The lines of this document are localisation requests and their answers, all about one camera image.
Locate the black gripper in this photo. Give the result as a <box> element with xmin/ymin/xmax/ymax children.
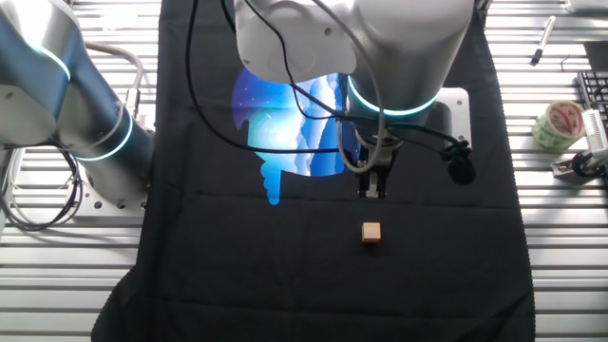
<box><xmin>356</xmin><ymin>151</ymin><xmax>395</xmax><ymax>200</ymax></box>

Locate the small wooden block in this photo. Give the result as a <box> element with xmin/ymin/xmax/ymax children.
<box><xmin>360</xmin><ymin>221</ymin><xmax>383</xmax><ymax>244</ymax></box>

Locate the black cloth with blue print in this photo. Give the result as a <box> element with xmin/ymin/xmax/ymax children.
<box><xmin>89</xmin><ymin>0</ymin><xmax>537</xmax><ymax>342</ymax></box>

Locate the clear packing tape roll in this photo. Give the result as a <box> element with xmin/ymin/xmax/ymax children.
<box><xmin>530</xmin><ymin>100</ymin><xmax>586</xmax><ymax>154</ymax></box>

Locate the silver marker pen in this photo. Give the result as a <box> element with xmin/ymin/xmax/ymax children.
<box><xmin>529</xmin><ymin>15</ymin><xmax>557</xmax><ymax>67</ymax></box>

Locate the black keyboard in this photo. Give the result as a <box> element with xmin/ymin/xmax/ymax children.
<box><xmin>576</xmin><ymin>70</ymin><xmax>608</xmax><ymax>129</ymax></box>

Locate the dark grey box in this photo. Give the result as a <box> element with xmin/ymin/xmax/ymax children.
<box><xmin>583</xmin><ymin>41</ymin><xmax>608</xmax><ymax>72</ymax></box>

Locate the grey flat device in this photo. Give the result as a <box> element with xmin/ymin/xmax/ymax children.
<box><xmin>564</xmin><ymin>0</ymin><xmax>608</xmax><ymax>14</ymax></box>

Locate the grey arm cable loop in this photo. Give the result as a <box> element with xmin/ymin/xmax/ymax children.
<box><xmin>311</xmin><ymin>0</ymin><xmax>387</xmax><ymax>175</ymax></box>

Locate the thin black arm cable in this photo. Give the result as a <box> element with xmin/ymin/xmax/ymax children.
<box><xmin>218</xmin><ymin>0</ymin><xmax>471</xmax><ymax>153</ymax></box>

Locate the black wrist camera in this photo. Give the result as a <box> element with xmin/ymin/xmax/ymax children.
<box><xmin>440</xmin><ymin>144</ymin><xmax>477</xmax><ymax>186</ymax></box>

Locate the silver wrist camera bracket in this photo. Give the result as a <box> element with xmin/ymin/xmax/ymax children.
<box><xmin>434</xmin><ymin>87</ymin><xmax>472</xmax><ymax>149</ymax></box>

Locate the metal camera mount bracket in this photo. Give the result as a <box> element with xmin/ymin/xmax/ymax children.
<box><xmin>550</xmin><ymin>156</ymin><xmax>593</xmax><ymax>181</ymax></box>

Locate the black camera cable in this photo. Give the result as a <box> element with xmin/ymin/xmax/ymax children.
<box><xmin>571</xmin><ymin>150</ymin><xmax>608</xmax><ymax>180</ymax></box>

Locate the long black arm cable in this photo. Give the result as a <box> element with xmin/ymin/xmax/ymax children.
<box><xmin>184</xmin><ymin>0</ymin><xmax>343</xmax><ymax>156</ymax></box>

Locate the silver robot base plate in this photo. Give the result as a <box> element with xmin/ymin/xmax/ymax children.
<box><xmin>70</xmin><ymin>165</ymin><xmax>148</xmax><ymax>219</ymax></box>

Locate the thick grey robot base cable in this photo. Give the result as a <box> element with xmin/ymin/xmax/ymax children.
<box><xmin>85</xmin><ymin>41</ymin><xmax>146</xmax><ymax>120</ymax></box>

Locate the black cable bundle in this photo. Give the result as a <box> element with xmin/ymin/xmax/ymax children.
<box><xmin>0</xmin><ymin>137</ymin><xmax>85</xmax><ymax>234</ymax></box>

